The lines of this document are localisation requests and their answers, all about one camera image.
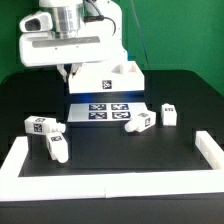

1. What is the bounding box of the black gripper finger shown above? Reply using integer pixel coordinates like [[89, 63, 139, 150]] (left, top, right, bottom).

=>
[[57, 65, 67, 80], [70, 63, 82, 75]]

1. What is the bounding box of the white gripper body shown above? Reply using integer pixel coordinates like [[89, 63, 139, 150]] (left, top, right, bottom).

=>
[[19, 25, 124, 67]]

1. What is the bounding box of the white square tabletop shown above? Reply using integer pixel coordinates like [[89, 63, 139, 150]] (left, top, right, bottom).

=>
[[68, 61, 144, 94]]

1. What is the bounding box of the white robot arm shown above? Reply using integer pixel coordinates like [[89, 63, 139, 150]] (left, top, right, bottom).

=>
[[19, 0, 127, 76]]

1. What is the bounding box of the white sheet with tags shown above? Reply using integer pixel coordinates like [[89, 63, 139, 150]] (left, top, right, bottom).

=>
[[67, 102, 147, 122]]

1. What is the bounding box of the white U-shaped obstacle fence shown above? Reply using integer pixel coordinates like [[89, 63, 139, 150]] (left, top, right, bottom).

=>
[[0, 131, 224, 202]]

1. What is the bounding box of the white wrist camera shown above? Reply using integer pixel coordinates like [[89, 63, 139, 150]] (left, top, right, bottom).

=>
[[19, 11, 53, 33]]

